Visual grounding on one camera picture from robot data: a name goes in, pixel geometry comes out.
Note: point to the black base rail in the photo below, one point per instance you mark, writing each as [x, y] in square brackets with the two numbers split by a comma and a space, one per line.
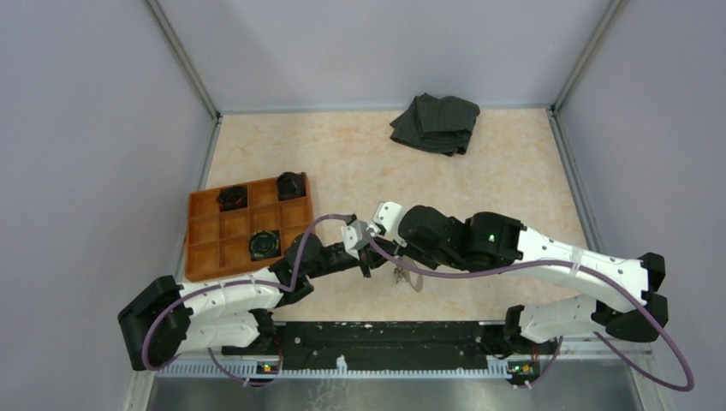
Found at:
[390, 346]

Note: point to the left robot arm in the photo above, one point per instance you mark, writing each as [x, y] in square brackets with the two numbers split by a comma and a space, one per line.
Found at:
[168, 318]

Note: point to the black coiled cable red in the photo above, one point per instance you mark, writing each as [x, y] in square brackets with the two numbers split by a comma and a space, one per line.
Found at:
[232, 198]

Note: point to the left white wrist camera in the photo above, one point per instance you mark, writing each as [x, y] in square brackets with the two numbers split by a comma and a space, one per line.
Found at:
[354, 236]

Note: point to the folded dark grey cloth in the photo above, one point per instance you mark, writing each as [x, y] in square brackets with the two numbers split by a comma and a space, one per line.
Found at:
[436, 125]

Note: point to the orange compartment tray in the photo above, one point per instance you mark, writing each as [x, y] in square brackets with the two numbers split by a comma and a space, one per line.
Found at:
[221, 244]

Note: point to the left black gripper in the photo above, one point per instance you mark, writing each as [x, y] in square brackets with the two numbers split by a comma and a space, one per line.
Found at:
[370, 257]

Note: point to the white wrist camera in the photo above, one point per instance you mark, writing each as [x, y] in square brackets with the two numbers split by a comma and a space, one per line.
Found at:
[354, 236]
[386, 219]

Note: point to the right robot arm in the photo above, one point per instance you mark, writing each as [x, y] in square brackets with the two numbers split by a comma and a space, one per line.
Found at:
[615, 296]

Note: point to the grey cable duct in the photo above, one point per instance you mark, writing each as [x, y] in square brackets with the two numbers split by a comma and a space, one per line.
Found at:
[204, 368]

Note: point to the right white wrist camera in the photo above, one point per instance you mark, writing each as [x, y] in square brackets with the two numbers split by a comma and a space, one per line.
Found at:
[386, 219]

